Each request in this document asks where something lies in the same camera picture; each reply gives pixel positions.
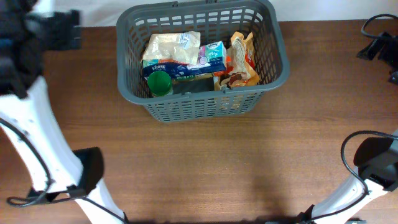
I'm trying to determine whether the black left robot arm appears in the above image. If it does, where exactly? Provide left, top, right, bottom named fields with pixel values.
left=1, top=1, right=128, bottom=223

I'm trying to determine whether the blue carton box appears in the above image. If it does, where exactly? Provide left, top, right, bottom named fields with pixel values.
left=142, top=41, right=227, bottom=80

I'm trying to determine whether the grey plastic basket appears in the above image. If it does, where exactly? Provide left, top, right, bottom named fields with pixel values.
left=116, top=0, right=290, bottom=122

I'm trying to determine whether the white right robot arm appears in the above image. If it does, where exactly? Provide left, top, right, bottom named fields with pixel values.
left=299, top=130, right=397, bottom=223

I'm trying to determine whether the orange snack bag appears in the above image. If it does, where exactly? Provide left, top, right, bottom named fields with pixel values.
left=213, top=32, right=259, bottom=90

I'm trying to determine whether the green lid jar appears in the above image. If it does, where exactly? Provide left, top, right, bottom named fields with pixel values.
left=147, top=71, right=174, bottom=97

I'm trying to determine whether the white plastic bag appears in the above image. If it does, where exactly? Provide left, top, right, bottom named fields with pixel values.
left=142, top=31, right=201, bottom=64

